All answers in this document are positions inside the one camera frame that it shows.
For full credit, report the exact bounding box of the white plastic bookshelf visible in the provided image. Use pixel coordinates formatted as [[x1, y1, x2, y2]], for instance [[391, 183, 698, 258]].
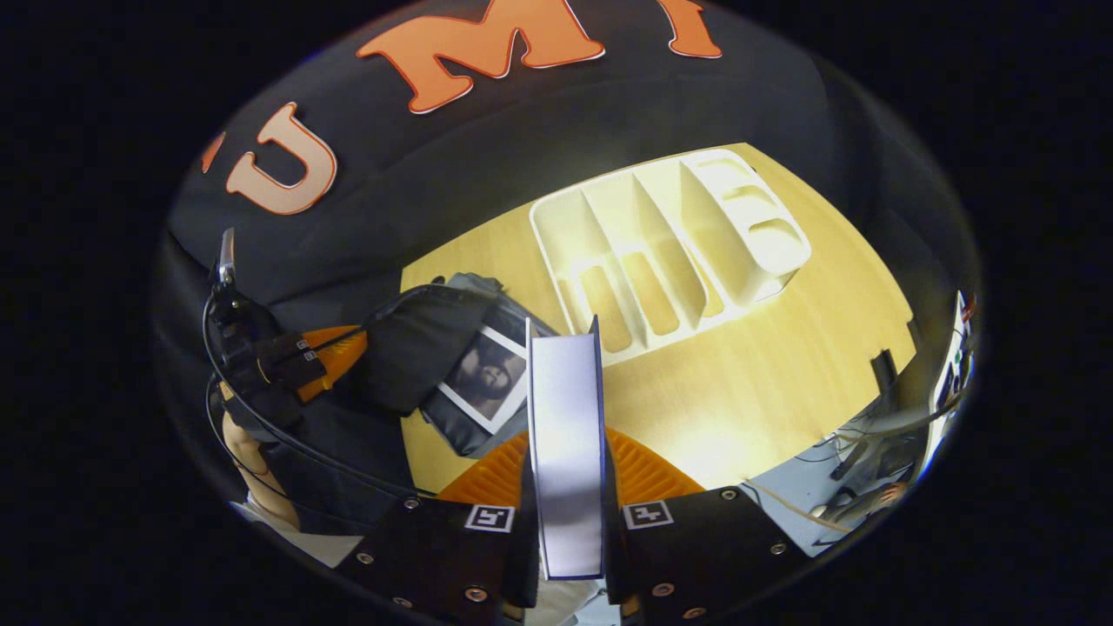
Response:
[[529, 148, 814, 366]]

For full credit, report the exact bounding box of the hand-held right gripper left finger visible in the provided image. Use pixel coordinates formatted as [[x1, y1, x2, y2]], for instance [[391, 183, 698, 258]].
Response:
[[335, 430, 540, 626]]

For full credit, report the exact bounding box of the black table clamp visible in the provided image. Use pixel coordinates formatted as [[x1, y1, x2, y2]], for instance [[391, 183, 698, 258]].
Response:
[[870, 348, 898, 403]]

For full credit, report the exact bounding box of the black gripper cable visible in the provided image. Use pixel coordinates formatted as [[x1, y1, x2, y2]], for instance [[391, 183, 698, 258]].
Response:
[[202, 287, 440, 505]]

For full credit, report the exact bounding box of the grey schoolbag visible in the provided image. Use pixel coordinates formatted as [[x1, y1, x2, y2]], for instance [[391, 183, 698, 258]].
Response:
[[357, 272, 566, 460]]

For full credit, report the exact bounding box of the white book with purple edges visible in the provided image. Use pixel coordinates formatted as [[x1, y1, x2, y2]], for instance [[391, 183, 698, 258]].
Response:
[[524, 315, 607, 582]]

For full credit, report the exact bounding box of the black backdrop cloth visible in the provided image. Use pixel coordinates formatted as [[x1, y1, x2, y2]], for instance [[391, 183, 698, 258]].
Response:
[[157, 0, 983, 540]]

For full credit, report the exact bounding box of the portrait cover book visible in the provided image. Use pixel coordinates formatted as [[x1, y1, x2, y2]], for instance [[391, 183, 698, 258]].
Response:
[[435, 326, 531, 436]]

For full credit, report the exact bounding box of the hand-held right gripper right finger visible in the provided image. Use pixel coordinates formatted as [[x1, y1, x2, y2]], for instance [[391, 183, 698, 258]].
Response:
[[600, 426, 814, 626]]

